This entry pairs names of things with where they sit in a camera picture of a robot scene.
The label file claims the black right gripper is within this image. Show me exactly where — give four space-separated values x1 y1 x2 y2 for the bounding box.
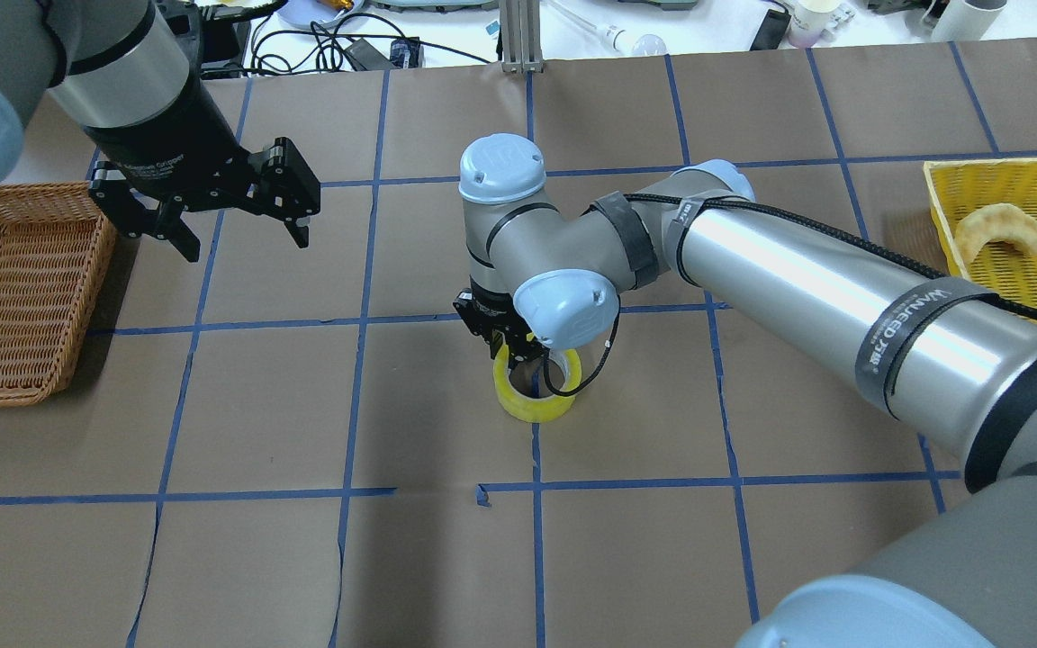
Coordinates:
453 286 546 387

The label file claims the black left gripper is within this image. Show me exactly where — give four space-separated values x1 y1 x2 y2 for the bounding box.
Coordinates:
86 81 321 263

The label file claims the yellow tape roll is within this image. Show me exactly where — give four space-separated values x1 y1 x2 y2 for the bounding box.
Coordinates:
492 343 583 424

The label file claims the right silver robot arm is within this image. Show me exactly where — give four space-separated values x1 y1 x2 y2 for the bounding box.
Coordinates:
455 134 1037 647

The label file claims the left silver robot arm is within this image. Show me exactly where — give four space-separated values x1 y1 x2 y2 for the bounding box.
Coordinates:
0 1 321 262

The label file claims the brown wicker basket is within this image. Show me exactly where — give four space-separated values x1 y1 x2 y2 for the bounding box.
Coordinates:
0 182 118 408

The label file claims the black power adapter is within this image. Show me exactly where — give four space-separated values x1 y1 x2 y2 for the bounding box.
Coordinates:
343 40 395 71

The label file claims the white paper cup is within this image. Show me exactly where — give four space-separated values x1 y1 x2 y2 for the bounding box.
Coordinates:
786 0 843 49

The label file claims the croissant bread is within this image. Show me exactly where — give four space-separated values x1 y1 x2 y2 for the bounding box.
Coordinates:
954 202 1037 264

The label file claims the yellow plastic basket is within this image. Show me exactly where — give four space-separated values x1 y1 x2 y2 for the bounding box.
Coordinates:
923 158 1037 309

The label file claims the aluminium frame post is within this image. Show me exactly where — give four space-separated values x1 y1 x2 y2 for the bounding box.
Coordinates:
498 0 545 74

